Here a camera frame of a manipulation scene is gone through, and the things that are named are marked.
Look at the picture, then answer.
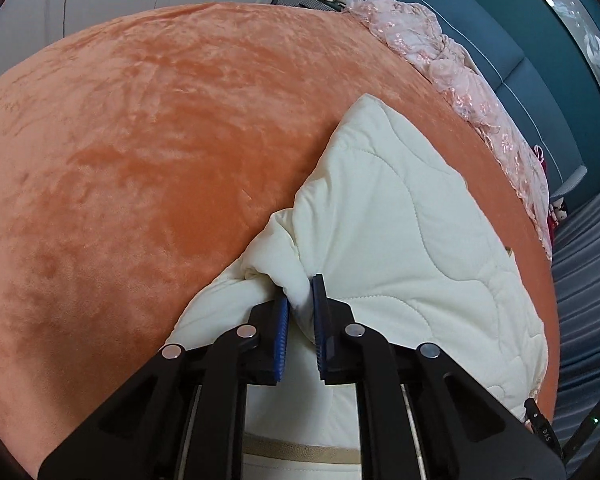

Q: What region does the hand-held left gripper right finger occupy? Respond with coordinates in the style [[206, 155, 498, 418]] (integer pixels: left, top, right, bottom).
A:
[[310, 273, 567, 480]]

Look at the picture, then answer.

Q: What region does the orange plush blanket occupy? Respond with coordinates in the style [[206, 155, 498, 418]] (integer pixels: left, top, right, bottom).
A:
[[0, 1, 563, 461]]

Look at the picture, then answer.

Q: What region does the silver wall decoration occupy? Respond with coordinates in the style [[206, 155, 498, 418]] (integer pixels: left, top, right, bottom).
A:
[[510, 0, 600, 103]]

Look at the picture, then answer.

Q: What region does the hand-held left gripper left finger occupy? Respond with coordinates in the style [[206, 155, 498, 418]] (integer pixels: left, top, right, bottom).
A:
[[37, 292, 292, 480]]

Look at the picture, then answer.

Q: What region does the red white plush toy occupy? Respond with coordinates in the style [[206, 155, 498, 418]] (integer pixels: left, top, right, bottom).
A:
[[545, 195, 568, 233]]

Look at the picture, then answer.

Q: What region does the white quilted blanket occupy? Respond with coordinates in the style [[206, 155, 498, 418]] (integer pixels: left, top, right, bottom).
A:
[[170, 94, 548, 480]]

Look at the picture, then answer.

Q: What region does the grey blue pleated curtain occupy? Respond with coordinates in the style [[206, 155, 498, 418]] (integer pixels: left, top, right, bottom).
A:
[[550, 170, 600, 441]]

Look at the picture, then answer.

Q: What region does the blue padded headboard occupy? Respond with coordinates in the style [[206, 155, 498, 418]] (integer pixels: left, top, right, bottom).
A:
[[362, 0, 600, 206]]

